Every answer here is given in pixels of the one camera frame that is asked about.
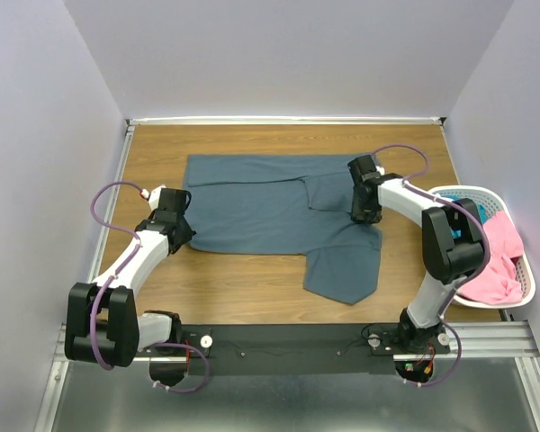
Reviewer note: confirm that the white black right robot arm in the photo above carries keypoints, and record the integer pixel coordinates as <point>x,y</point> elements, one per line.
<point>455,248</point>

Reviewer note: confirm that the aluminium front rail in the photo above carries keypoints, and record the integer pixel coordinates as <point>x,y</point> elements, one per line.
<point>496,339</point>

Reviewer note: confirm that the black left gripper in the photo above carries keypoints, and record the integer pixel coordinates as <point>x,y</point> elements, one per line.
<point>188,232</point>

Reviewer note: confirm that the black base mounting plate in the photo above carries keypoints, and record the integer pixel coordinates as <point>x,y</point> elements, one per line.
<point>240,350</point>

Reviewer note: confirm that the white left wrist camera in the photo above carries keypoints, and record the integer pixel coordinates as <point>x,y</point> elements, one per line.
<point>152,197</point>

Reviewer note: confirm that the pink t-shirt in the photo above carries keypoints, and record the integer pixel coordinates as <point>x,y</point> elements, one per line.
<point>497,284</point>

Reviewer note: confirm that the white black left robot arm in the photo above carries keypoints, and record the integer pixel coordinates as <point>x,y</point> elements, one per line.
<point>103,326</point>

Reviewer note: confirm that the white plastic laundry basket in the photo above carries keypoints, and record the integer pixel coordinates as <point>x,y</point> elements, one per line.
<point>493,203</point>

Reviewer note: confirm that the grey-blue t-shirt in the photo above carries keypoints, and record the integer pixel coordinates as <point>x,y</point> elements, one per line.
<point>286,205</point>

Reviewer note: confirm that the teal t-shirt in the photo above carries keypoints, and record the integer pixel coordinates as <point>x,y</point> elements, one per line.
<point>483,215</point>

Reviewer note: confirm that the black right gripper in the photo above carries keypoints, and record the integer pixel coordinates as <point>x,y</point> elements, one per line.
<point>372,217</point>

